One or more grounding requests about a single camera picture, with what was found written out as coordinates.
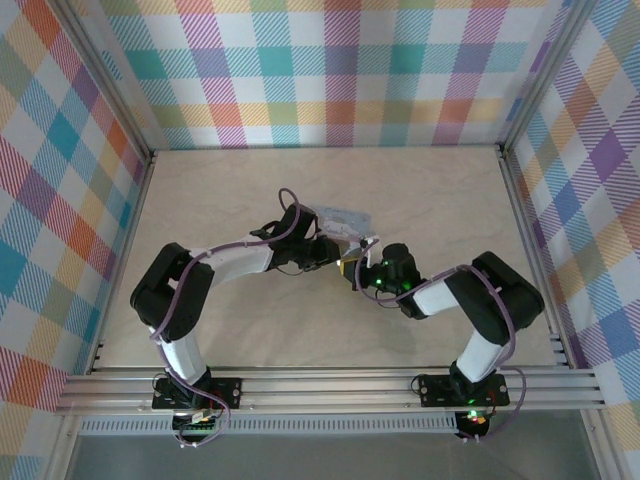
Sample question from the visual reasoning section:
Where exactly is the small padlock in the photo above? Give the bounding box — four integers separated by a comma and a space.
337, 254, 359, 292

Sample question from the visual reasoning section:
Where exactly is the pastel bunny print box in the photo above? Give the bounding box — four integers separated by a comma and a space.
305, 200, 377, 251

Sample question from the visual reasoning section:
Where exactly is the black module with lights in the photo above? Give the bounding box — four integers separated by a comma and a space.
457, 409, 489, 439

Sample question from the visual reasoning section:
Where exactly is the black connector board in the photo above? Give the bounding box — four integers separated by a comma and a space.
172, 412, 226, 434

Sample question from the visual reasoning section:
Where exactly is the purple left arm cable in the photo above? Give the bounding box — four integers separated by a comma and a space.
149, 187, 321, 449

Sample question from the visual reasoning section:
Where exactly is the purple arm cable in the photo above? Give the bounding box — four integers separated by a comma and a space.
353, 239, 529, 444
149, 187, 321, 449

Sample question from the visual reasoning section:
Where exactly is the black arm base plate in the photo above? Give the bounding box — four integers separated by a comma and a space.
151, 375, 245, 412
418, 372, 507, 409

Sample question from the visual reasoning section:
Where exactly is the wide aluminium base rail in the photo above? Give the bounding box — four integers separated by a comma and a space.
53, 367, 609, 417

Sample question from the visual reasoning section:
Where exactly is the aluminium side rail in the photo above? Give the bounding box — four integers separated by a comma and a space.
88, 149, 160, 376
495, 144, 576, 369

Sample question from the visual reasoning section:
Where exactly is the slotted grey cable duct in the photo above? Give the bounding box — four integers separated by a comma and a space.
78, 417, 460, 437

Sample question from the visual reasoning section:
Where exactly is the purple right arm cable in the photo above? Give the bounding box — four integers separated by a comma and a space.
353, 239, 529, 444

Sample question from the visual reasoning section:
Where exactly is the aluminium frame post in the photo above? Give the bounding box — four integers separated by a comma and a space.
497, 0, 601, 156
49, 0, 157, 161

